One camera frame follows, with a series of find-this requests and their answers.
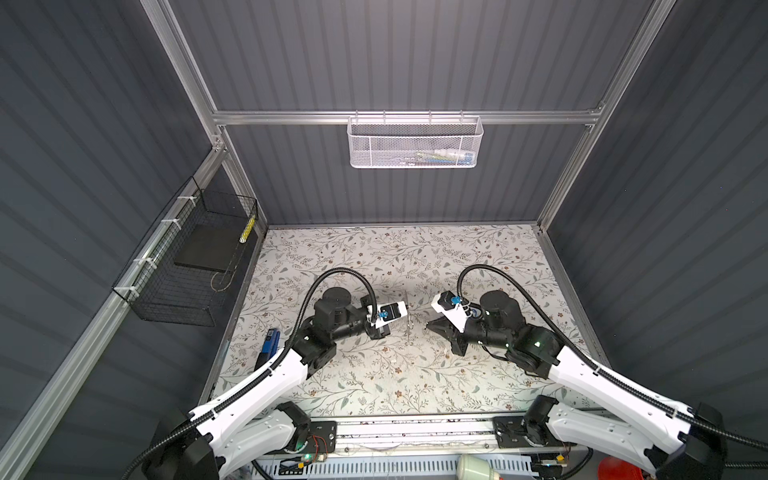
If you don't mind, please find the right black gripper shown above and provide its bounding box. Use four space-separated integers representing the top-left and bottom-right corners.
424 309 507 355

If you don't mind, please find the perforated metal ring disc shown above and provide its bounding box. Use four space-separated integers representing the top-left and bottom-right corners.
403 293 412 344

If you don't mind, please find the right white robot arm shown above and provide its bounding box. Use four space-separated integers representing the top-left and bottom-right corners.
427 290 727 479

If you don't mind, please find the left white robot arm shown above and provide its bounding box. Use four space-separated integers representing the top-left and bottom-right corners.
127 287 408 479

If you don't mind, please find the blue object at table edge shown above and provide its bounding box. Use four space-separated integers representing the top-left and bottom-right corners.
254 328 281 370

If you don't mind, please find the pale green plastic object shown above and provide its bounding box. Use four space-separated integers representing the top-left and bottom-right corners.
456 454 502 480

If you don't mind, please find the yellow marker pen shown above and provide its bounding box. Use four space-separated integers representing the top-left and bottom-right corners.
239 215 256 244

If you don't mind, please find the black foam pad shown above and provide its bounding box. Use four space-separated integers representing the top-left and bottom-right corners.
174 224 245 273

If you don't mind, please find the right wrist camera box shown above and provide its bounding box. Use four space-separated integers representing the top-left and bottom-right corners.
431 291 470 333

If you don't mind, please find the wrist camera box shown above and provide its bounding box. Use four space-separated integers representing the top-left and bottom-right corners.
431 291 470 333
372 301 408 329

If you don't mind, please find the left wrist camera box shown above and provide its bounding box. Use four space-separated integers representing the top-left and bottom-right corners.
372 301 408 329

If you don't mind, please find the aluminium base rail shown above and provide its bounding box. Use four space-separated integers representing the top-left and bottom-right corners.
251 411 619 460

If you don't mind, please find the white slotted cable duct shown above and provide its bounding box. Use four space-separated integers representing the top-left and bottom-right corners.
259 454 540 479

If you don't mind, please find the white wire mesh basket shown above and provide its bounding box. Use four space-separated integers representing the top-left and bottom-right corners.
346 115 484 169

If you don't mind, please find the black wire wall basket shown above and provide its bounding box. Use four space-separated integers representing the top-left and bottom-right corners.
113 179 260 327

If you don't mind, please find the left black corrugated cable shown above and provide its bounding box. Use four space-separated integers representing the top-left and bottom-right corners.
119 267 379 480

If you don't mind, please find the black corrugated cable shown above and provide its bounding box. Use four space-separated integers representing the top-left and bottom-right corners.
457 263 768 452
119 267 379 480

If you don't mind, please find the right black corrugated cable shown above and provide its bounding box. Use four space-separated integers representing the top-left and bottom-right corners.
457 263 768 452

